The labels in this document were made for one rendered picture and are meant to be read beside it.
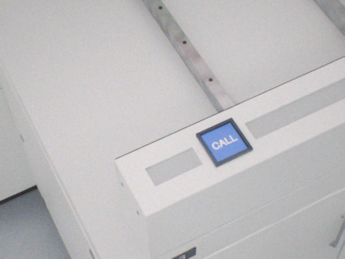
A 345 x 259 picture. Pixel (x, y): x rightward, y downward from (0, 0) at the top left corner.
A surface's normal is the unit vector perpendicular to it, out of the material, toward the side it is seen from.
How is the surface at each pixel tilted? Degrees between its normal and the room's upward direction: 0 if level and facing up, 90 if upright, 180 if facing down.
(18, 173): 90
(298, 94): 0
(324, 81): 0
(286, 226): 90
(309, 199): 90
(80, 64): 0
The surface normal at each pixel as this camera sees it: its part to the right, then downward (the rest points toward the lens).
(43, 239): -0.02, -0.55
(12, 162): 0.46, 0.74
